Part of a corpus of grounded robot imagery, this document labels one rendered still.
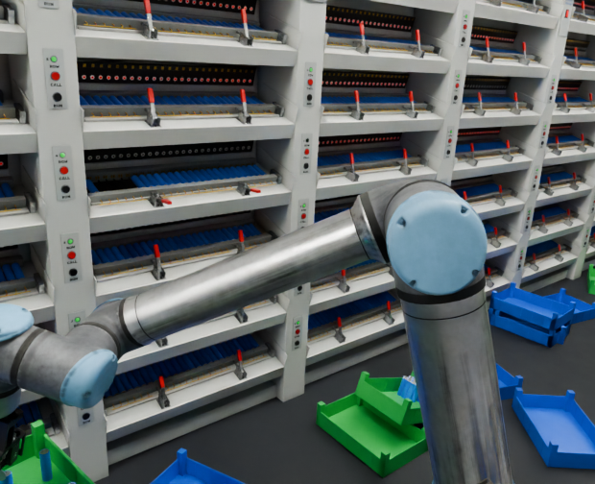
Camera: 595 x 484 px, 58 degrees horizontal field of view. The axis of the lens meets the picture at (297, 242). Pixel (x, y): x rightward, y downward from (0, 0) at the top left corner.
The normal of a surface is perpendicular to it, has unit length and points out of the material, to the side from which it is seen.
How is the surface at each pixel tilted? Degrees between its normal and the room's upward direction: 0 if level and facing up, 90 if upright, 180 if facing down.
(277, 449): 0
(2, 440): 90
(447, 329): 90
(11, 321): 10
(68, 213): 90
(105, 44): 108
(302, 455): 0
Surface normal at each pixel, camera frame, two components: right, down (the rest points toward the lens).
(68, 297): 0.62, 0.27
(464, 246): -0.13, 0.14
